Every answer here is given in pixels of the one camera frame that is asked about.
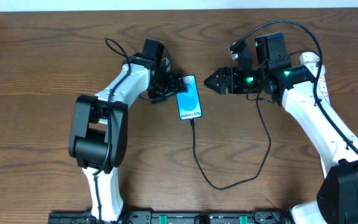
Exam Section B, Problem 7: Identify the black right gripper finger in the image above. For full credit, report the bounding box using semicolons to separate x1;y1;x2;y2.
204;67;226;86
205;84;226;95

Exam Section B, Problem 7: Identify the blue Galaxy smartphone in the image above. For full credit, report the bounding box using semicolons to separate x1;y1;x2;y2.
176;75;203;121

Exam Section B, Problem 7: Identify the black USB charging cable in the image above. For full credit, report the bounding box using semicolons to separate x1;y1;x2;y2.
189;48;319;191

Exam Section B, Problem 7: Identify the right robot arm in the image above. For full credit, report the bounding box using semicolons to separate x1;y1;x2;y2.
204;32;358;223

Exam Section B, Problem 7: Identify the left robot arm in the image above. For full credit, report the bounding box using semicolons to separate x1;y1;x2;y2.
68;39;186;223

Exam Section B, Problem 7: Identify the white USB charger plug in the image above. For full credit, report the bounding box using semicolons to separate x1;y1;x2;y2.
300;52;320;71

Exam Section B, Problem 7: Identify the white power strip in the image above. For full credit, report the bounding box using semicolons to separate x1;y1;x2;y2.
318;65;330;103

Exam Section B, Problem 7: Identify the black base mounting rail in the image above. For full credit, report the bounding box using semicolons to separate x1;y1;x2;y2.
47;210;293;224

